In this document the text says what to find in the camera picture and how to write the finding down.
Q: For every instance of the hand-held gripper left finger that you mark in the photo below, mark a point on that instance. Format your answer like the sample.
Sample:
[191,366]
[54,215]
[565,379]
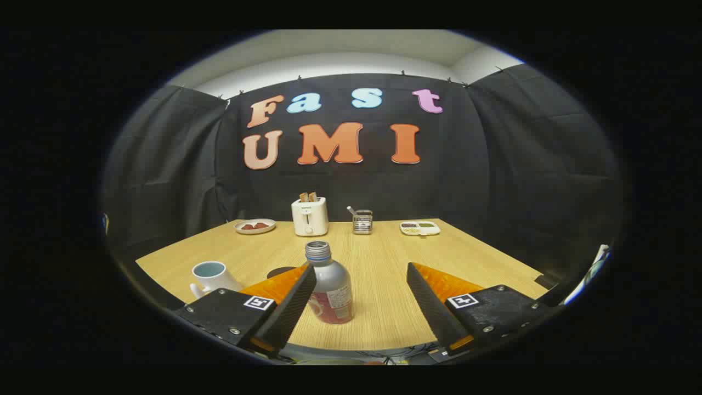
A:
[290,312]

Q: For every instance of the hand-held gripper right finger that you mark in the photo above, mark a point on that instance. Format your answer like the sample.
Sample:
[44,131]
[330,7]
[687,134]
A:
[433,307]

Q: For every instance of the round brown coaster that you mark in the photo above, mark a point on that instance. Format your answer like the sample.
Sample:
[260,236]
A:
[279,271]

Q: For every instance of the silver juice bottle red label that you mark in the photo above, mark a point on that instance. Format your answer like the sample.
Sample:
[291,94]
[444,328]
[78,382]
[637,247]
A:
[332,280]

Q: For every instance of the white cup blue inside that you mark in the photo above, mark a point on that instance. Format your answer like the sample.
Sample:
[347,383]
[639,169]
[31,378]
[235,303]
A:
[211,278]

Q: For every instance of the wooden table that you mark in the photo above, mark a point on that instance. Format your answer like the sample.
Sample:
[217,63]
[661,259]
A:
[378,263]

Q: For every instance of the white divided tray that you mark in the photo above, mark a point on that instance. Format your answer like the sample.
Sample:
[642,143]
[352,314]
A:
[420,228]

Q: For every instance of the white round plate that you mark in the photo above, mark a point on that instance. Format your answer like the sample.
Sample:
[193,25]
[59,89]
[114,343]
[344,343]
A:
[255,231]

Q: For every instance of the white toaster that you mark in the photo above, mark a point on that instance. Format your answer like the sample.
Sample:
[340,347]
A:
[310,216]

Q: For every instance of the white blue object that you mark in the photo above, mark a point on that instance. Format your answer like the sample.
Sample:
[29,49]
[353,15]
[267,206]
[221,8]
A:
[592,271]

